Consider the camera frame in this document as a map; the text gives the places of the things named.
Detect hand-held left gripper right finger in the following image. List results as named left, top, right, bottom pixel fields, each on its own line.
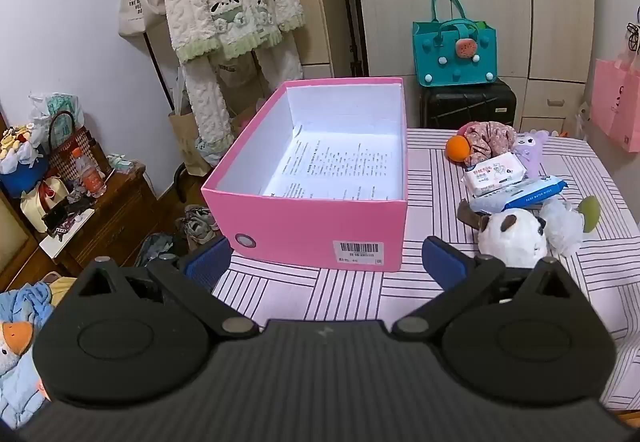
left=391, top=236, right=583, bottom=340

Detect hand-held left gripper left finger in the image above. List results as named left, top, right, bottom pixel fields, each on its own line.
left=60, top=236, right=261, bottom=338

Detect panda plush toy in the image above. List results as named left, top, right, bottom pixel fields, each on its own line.
left=477, top=209, right=548, bottom=269

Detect pink cardboard box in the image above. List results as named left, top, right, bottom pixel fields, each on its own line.
left=201, top=76, right=408, bottom=273

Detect white wet wipes pack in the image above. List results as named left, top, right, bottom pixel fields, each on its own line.
left=461, top=152, right=527, bottom=197

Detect blue wet wipes pack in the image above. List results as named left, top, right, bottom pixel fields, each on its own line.
left=469, top=175, right=569, bottom=214

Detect orange plush ball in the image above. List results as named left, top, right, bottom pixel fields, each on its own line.
left=446, top=135, right=473, bottom=165

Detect floral fabric hat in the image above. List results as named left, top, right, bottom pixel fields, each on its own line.
left=462, top=121, right=518, bottom=167

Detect purple plush toy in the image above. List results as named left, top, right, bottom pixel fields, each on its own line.
left=510, top=130, right=551, bottom=179

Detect grey sneaker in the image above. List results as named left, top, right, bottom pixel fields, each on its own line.
left=175, top=217, right=217, bottom=245
left=184, top=205, right=220, bottom=230

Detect dark green bag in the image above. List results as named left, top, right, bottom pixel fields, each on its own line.
left=135, top=233, right=188, bottom=267

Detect striped pink tablecloth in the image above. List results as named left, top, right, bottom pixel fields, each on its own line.
left=210, top=127, right=640, bottom=410

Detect wooden nightstand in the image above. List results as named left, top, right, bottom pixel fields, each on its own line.
left=40, top=157, right=161, bottom=277

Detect brown paper bag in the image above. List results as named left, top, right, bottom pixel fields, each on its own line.
left=167, top=66, right=216, bottom=177

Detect green white packet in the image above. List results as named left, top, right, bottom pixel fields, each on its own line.
left=106, top=153, right=147, bottom=174

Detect orange drink bottle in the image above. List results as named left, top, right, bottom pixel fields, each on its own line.
left=70, top=148, right=107, bottom=197

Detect yellow cloth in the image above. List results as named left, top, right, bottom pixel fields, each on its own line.
left=45, top=272, right=78, bottom=307

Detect white notebook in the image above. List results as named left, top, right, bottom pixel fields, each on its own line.
left=39, top=209, right=96, bottom=259

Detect black hard suitcase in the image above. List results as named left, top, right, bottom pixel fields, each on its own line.
left=419, top=78, right=517, bottom=131

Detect cream fleece pajama pants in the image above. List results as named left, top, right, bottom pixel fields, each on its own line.
left=177, top=36, right=305, bottom=167

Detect houndstooth woven handbag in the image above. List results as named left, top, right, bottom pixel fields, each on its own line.
left=47, top=110, right=108, bottom=183

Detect cream yellow handbag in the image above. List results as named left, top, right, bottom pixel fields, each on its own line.
left=20, top=177, right=71, bottom=233

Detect black coat rack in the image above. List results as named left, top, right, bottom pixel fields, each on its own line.
left=117, top=0, right=211, bottom=203

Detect clear plastic bag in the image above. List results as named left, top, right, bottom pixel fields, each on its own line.
left=575, top=100, right=595, bottom=141

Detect blue bag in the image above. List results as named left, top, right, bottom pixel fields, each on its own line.
left=0, top=157, right=51, bottom=200

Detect teal felt tote bag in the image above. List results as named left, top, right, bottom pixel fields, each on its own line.
left=412, top=0, right=499, bottom=86

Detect white plastic bag green packs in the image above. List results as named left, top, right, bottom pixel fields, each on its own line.
left=29, top=92, right=83, bottom=153

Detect blue duck plush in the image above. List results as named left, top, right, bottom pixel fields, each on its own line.
left=0, top=282, right=56, bottom=430

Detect plush toy bouquet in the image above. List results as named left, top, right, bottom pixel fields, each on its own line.
left=0, top=124, right=51, bottom=175

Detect pink shopping bag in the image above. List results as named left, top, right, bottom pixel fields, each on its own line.
left=590, top=49, right=640, bottom=153

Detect hair ties on wall hook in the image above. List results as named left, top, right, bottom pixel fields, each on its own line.
left=626, top=6, right=640, bottom=55

